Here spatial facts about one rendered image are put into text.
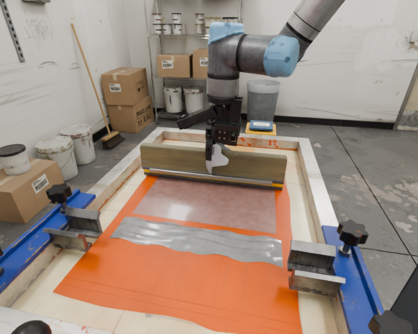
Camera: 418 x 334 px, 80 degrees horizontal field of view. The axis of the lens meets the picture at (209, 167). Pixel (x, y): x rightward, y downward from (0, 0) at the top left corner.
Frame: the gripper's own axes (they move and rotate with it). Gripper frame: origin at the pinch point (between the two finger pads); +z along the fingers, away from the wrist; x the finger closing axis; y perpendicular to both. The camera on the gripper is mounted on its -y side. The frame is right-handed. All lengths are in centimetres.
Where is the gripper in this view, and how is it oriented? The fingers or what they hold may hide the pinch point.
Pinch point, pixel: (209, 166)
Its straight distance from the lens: 71.0
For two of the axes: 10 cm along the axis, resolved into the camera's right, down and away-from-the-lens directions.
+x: 2.0, -4.8, 8.5
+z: -0.4, 8.7, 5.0
